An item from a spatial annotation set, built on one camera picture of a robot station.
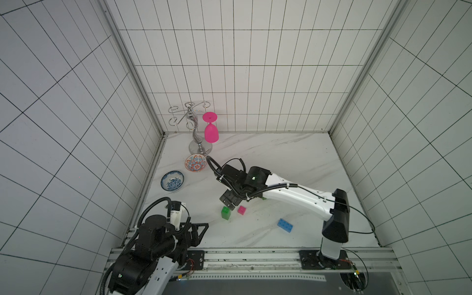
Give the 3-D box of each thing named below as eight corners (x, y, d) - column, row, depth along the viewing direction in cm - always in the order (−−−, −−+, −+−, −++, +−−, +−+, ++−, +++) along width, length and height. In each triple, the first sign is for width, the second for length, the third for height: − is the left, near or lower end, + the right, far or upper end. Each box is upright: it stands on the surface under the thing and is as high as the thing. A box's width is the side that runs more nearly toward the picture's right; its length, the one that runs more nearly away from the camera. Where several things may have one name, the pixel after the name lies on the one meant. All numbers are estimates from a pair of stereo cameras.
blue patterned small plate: (160, 192, 94) (157, 188, 91) (165, 174, 101) (163, 170, 98) (182, 192, 94) (180, 188, 91) (186, 174, 101) (184, 170, 98)
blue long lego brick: (276, 225, 84) (277, 223, 82) (279, 219, 85) (280, 217, 84) (290, 233, 81) (291, 231, 80) (292, 226, 83) (293, 225, 82)
